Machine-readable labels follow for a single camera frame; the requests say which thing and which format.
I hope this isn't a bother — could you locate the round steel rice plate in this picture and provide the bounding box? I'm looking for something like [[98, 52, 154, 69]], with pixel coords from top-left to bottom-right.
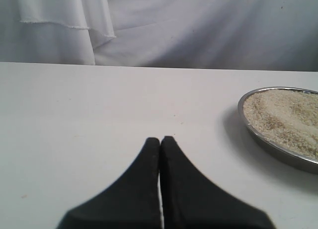
[[238, 87, 318, 174]]

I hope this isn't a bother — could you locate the white fabric backdrop curtain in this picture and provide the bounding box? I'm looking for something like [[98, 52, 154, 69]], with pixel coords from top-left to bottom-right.
[[0, 0, 318, 72]]

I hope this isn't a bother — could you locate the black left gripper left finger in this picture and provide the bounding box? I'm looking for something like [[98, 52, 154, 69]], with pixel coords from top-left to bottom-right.
[[58, 138, 161, 229]]

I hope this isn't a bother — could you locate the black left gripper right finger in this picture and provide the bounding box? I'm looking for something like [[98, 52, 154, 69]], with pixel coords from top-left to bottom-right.
[[159, 136, 275, 229]]

